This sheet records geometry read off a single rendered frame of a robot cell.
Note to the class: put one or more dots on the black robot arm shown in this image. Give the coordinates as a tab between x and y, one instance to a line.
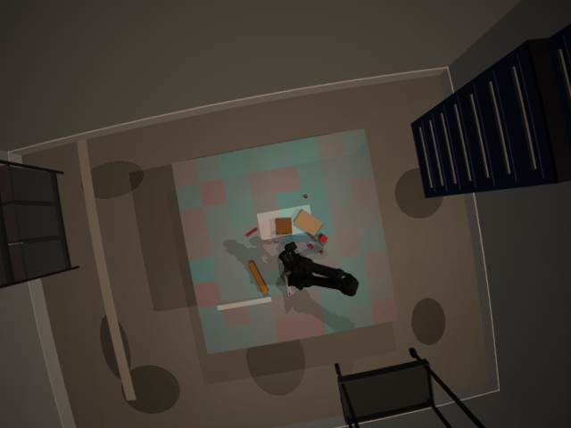
302	275

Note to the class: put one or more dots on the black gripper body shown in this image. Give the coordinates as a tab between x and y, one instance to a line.
290	248

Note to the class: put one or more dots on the orange rectangular bar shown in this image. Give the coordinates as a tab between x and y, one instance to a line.
257	274

